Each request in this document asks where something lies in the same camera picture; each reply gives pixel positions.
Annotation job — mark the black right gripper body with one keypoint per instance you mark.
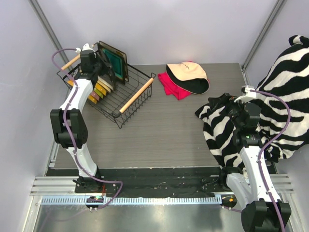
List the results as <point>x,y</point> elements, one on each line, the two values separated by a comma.
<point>219,102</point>

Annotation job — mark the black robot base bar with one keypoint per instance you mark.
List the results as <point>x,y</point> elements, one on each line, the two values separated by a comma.
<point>179,182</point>

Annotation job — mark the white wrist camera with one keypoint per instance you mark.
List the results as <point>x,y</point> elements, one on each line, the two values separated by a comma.
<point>248,94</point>
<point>86,48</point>

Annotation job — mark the cream round plate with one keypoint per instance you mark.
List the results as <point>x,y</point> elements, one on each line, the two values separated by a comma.
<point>105,84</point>

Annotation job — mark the green dotted round plate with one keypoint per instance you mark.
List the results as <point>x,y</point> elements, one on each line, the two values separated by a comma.
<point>101,92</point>

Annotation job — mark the red folded cloth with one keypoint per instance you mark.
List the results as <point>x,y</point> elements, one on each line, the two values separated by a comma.
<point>172,88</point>

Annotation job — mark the beige black bucket hat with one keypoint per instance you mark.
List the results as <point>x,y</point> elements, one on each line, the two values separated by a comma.
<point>199,83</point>

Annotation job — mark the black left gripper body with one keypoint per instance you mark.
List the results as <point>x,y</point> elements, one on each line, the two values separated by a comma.
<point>104,66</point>

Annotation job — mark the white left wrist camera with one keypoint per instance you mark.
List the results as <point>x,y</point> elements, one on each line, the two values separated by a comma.
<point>86,48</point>

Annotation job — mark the pink dotted round plate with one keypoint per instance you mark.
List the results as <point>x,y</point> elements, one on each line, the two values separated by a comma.
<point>96,96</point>

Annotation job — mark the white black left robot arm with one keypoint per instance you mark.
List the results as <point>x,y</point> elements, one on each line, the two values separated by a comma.
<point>68,125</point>

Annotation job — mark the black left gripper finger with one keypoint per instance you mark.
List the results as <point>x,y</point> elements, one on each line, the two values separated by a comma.
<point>109,76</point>
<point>104,60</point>

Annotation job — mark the zebra striped blanket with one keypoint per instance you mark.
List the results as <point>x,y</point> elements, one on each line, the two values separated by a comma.
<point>283,96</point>

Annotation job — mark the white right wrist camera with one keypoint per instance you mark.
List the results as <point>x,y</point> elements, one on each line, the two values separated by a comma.
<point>248,94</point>

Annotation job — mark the black floral square plate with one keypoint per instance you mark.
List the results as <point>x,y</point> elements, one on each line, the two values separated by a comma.
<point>107,75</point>

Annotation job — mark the grey slotted cable duct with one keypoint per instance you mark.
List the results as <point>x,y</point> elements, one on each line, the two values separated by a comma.
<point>97,200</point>

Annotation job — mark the cream flower square plate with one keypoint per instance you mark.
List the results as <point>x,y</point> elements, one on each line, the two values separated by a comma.
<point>102,45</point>

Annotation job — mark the teal glazed square plate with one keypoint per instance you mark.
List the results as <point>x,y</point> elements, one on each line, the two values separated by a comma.
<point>117,64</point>

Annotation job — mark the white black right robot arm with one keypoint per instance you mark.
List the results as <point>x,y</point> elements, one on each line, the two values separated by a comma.
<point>262,209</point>

